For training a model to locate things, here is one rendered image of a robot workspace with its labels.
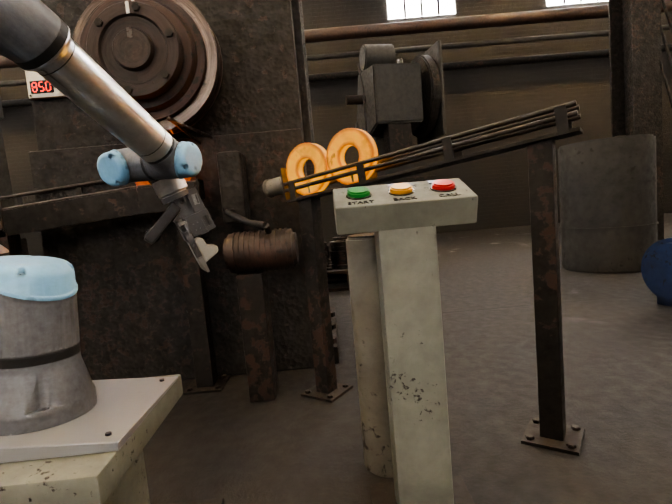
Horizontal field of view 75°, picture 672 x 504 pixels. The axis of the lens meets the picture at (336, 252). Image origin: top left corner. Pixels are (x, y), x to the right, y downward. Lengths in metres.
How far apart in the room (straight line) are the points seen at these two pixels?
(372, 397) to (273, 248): 0.57
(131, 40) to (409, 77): 4.60
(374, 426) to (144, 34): 1.28
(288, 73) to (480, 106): 6.65
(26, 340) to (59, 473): 0.19
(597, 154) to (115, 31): 2.80
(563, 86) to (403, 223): 8.12
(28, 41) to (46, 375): 0.47
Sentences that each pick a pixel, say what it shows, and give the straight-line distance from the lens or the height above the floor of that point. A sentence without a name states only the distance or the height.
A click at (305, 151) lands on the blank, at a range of 1.35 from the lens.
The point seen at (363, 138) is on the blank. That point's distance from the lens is 1.24.
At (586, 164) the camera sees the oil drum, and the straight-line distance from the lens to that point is 3.38.
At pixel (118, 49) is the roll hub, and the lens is 1.60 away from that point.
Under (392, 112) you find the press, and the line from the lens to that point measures 5.71.
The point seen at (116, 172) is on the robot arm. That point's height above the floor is 0.70.
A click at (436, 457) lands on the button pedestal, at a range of 0.89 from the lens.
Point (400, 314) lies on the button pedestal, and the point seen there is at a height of 0.39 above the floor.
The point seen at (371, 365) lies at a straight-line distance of 0.95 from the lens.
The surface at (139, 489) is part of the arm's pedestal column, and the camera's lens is 0.90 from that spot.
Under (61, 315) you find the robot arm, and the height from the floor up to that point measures 0.46.
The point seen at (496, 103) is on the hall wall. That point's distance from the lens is 8.29.
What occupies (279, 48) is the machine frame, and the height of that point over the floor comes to 1.17.
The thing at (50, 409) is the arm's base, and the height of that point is 0.34.
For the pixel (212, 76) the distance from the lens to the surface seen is 1.59.
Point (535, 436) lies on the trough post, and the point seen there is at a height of 0.01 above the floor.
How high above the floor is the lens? 0.58
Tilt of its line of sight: 6 degrees down
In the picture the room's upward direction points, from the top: 5 degrees counter-clockwise
